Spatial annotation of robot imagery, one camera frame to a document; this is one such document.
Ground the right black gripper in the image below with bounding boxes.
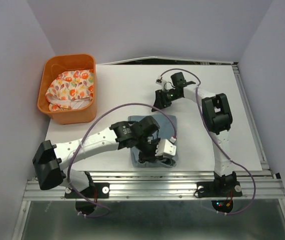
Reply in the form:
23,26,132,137
151,89,181,113

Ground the blue denim skirt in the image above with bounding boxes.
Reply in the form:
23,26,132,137
130,114,179,168

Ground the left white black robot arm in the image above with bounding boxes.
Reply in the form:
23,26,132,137
32,116,166,197

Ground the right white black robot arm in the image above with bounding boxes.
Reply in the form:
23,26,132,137
153,68,237,198

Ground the floral orange white skirt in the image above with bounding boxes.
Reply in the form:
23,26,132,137
45,69,95,112

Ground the orange plastic basket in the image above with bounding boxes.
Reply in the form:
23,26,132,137
37,53,98,125

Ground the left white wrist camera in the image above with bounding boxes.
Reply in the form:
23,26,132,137
155,139,177,159

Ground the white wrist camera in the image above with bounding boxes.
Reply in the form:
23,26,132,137
155,76,173,91
155,139,177,159

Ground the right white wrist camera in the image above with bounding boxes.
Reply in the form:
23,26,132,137
155,76,173,91

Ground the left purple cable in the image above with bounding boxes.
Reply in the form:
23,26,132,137
66,102,178,218

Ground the purple cable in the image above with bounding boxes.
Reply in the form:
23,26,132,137
66,102,178,218
157,68,256,216

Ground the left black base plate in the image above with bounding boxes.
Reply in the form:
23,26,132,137
64,182,110,199

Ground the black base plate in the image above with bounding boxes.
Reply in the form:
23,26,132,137
64,182,110,199
193,181,243,198

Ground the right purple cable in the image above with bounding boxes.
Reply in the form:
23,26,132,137
157,68,256,216

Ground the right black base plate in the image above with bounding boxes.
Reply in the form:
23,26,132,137
193,181,243,198

